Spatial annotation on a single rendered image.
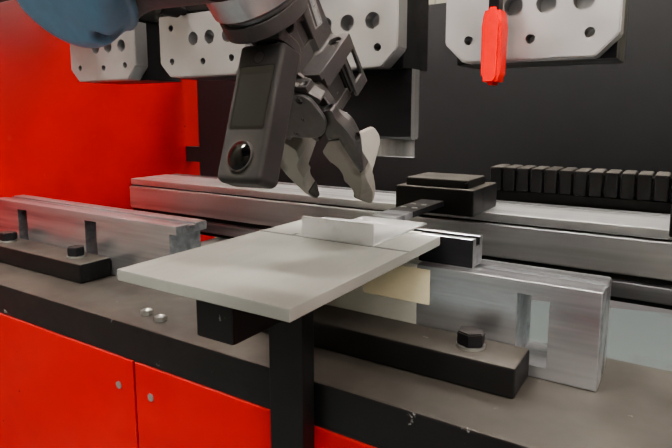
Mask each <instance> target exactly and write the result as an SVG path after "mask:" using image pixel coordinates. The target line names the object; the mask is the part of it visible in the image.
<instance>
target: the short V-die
mask: <svg viewBox="0 0 672 448"><path fill-rule="evenodd" d="M323 218H327V219H335V220H343V221H348V220H351V219H344V218H335V217H323ZM412 231H419V232H421V233H419V234H425V235H433V236H440V245H439V246H437V247H435V248H434V249H432V250H430V251H428V252H426V253H424V254H422V255H420V256H419V260H421V261H427V262H433V263H440V264H446V265H453V266H460V267H466V268H474V267H475V266H476V265H478V264H479V263H481V262H482V238H483V235H480V234H472V233H463V232H455V231H446V230H438V229H429V228H420V227H419V228H417V229H414V230H412Z"/></svg>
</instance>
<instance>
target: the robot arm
mask: <svg viewBox="0 0 672 448"><path fill-rule="evenodd" d="M17 1H18V3H19V4H20V6H21V8H22V9H23V10H24V11H25V12H26V13H27V14H28V15H29V16H30V17H31V18H32V19H33V20H34V21H35V22H36V23H37V24H38V25H40V26H41V27H42V28H44V29H45V30H46V31H48V32H49V33H51V34H52V35H54V36H55V37H57V38H59V39H61V40H63V41H65V42H67V43H69V44H72V45H75V46H79V47H84V48H100V47H104V46H107V45H109V44H111V43H112V42H113V41H115V40H116V39H117V38H118V37H119V36H120V35H122V34H123V33H124V32H125V31H131V30H133V29H134V28H135V27H136V26H137V24H138V21H139V18H140V17H141V16H143V15H144V14H146V13H148V12H150V11H152V10H157V9H165V8H174V7H183V6H192V5H200V4H206V5H207V7H208V8H209V10H210V12H211V14H212V16H213V18H214V19H215V20H216V21H217V22H219V23H220V26H221V28H222V30H223V31H224V33H225V35H226V37H227V39H228V40H229V41H230V42H231V43H234V44H249V43H251V44H252V45H253V46H249V47H243V48H242V51H241V56H240V61H239V66H238V72H237V77H236V82H235V87H234V92H233V98H232V103H231V108H230V113H229V118H228V124H227V129H226V134H225V139H224V144H223V149H222V155H221V160H220V165H219V170H218V179H219V180H220V181H221V182H223V183H226V184H229V185H232V186H235V187H247V188H264V189H272V188H274V187H276V186H277V184H278V179H279V173H280V168H282V170H283V171H284V172H285V174H286V175H287V176H288V177H289V178H290V179H291V180H292V181H293V182H294V183H295V184H296V185H297V186H298V187H299V188H301V189H302V190H303V191H304V192H305V193H306V194H308V195H310V196H311V197H313V198H318V197H319V195H320V193H319V190H318V186H317V182H316V181H315V180H314V179H313V177H312V176H311V173H310V168H311V167H310V165H309V161H310V158H311V155H312V152H313V150H314V147H315V144H316V141H319V140H320V139H321V137H322V136H323V134H324V133H325V135H326V137H327V140H329V141H328V143H327V145H326V146H325V148H324V150H323V153H324V155H325V156H326V157H327V159H328V160H329V161H330V162H331V163H333V164H334V165H335V166H337V167H338V168H339V170H340V171H341V172H342V174H343V177H344V181H345V182H346V183H347V184H348V185H349V186H350V187H351V188H352V190H353V192H354V197H355V198H357V199H359V200H362V201H364V202H367V203H372V202H373V200H374V196H375V181H374V175H373V172H372V171H373V167H374V164H375V160H376V156H377V153H378V149H379V146H380V137H379V134H378V132H377V131H376V129H375V128H373V127H367V128H365V129H363V130H361V131H359V129H358V126H357V124H356V123H355V121H354V119H353V118H352V117H351V116H350V115H349V114H348V113H346V112H344V111H343V108H344V107H345V105H346V104H347V102H348V100H349V99H350V97H351V95H350V94H351V93H352V91H353V92H354V95H355V96H358V95H359V93H360V92H361V90H362V88H363V87H364V85H365V83H366V82H367V79H366V76H365V73H364V71H363V68H362V65H361V63H360V60H359V57H358V55H357V52H356V50H355V47H354V44H353V42H352V39H351V36H350V34H349V33H342V34H334V33H332V31H331V28H330V26H329V23H328V21H327V18H326V16H325V13H324V11H323V8H322V6H321V3H320V1H319V0H17ZM336 41H340V42H336ZM350 52H351V53H352V56H353V58H354V61H355V63H356V66H357V69H358V71H359V75H358V76H357V78H356V79H355V77H354V75H353V72H352V70H351V67H350V64H349V62H348V59H347V57H348V55H349V54H350Z"/></svg>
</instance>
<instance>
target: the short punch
mask: <svg viewBox="0 0 672 448"><path fill-rule="evenodd" d="M364 73H365V76H366V79H367V82H366V83H365V85H364V87H363V88H362V90H361V92H360V93H359V95H358V96H355V95H354V92H353V91H352V93H351V94H350V95H351V97H350V99H349V100H348V102H347V104H346V105H345V107H344V108H343V111H344V112H346V113H348V114H349V115H350V116H351V117H352V118H353V119H354V121H355V123H356V124H357V126H358V129H359V131H361V130H363V129H365V128H367V127H373V128H375V129H376V131H377V132H378V134H379V137H380V146H379V149H378V153H377V156H385V157H406V158H414V157H415V139H417V138H418V130H419V83H420V70H418V69H392V70H371V71H364Z"/></svg>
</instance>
